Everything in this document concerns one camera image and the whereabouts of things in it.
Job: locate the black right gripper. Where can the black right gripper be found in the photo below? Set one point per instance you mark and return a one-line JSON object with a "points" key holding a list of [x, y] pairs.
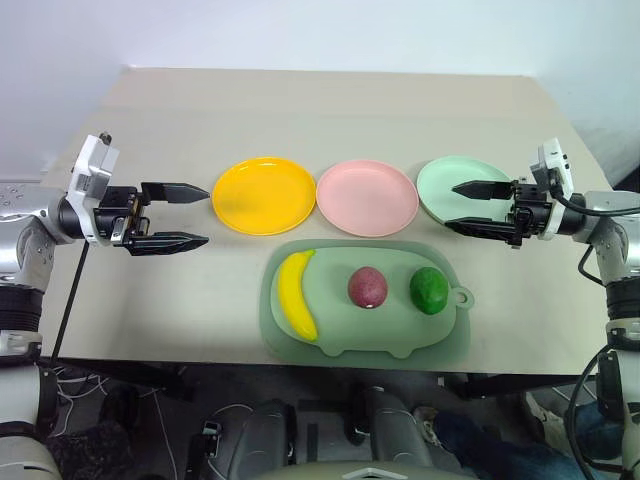
{"points": [[531, 210]]}

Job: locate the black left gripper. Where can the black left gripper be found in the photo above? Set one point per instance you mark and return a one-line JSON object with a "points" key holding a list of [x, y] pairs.
{"points": [[117, 205]]}

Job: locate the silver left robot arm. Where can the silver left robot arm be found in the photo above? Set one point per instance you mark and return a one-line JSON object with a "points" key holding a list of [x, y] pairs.
{"points": [[30, 250]]}

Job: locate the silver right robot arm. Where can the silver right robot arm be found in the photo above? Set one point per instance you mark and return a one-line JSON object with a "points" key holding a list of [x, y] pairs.
{"points": [[617, 250]]}

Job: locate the light green plate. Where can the light green plate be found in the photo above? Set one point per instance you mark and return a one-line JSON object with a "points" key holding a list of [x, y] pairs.
{"points": [[439, 182]]}

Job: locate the yellow plate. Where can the yellow plate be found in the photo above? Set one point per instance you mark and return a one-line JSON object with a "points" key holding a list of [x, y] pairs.
{"points": [[262, 197]]}

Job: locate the pink plate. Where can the pink plate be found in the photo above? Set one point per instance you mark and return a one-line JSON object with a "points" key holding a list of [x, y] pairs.
{"points": [[367, 200]]}

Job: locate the purple passion fruit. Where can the purple passion fruit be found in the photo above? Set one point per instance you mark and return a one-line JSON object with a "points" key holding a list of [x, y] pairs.
{"points": [[367, 287]]}

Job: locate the green avocado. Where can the green avocado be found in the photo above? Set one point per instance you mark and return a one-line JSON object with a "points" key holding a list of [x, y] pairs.
{"points": [[428, 292]]}

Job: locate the yellow banana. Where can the yellow banana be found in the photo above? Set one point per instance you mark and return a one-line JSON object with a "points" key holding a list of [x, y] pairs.
{"points": [[290, 295]]}

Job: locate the green pig-shaped silicone mat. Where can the green pig-shaped silicone mat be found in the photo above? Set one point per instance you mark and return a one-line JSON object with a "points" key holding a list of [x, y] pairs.
{"points": [[350, 325]]}

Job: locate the dark grey rounded shape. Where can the dark grey rounded shape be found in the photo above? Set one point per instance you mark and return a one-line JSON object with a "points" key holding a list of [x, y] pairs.
{"points": [[400, 425], [267, 435]]}

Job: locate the blue jeans leg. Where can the blue jeans leg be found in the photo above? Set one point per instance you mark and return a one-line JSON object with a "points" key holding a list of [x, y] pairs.
{"points": [[500, 455]]}

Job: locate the grey robot torso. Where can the grey robot torso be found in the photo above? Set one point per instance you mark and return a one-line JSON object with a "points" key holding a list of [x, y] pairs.
{"points": [[350, 472]]}

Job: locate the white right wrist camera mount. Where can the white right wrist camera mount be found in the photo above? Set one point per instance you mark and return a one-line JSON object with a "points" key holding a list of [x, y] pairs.
{"points": [[547, 162]]}

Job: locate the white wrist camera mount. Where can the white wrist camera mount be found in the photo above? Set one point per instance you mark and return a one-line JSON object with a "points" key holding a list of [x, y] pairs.
{"points": [[547, 162], [92, 167]]}

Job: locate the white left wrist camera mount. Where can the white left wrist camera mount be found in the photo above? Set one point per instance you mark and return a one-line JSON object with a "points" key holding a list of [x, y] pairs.
{"points": [[92, 167]]}

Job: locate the black table frame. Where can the black table frame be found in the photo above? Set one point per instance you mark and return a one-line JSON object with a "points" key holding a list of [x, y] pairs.
{"points": [[130, 377]]}

